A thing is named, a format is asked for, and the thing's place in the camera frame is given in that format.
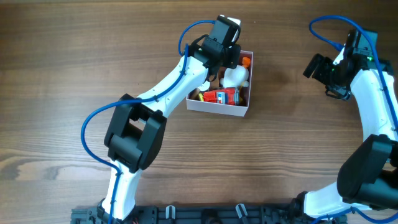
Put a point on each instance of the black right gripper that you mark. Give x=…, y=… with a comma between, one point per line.
x=324, y=63

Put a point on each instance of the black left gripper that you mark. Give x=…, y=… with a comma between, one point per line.
x=234, y=60

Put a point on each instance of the white plush duck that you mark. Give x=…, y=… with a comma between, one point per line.
x=237, y=77

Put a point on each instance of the white rattle drum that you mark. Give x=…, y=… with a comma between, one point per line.
x=201, y=89

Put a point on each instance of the red toy fire truck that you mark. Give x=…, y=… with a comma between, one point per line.
x=225, y=96

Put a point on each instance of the pink cardboard box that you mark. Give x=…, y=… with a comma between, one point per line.
x=235, y=110

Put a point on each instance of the yellow cat rattle drum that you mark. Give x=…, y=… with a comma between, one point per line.
x=200, y=95

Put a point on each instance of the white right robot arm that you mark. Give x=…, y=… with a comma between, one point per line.
x=362, y=181

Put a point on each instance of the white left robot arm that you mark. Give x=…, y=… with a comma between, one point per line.
x=136, y=131

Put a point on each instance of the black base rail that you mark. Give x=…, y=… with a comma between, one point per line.
x=240, y=213

